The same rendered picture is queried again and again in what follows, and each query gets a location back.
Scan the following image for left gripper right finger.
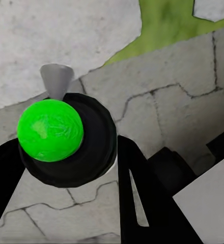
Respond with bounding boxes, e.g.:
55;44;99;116
117;135;203;244

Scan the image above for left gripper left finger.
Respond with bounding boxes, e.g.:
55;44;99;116
0;138;26;218

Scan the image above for insectifuge atomizer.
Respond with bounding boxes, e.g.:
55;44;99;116
17;63;118;188

